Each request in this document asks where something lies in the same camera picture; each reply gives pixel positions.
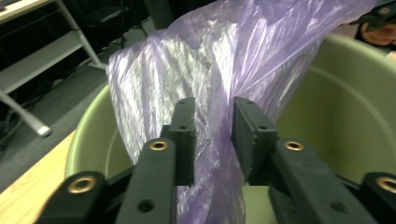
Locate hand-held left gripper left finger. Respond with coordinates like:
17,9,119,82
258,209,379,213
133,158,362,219
115,96,197,224

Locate bundle of floor cables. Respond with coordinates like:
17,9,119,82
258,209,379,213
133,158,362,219
0,105,22,150

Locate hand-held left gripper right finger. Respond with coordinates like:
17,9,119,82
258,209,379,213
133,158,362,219
232,96,377,224

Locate green plastic bin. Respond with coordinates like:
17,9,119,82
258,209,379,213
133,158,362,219
64,32,396,224

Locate purple plastic bag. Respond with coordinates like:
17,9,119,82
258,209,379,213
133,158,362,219
106,0,379,224

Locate white metal stand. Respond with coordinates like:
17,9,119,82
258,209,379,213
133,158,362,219
0,0,108,138

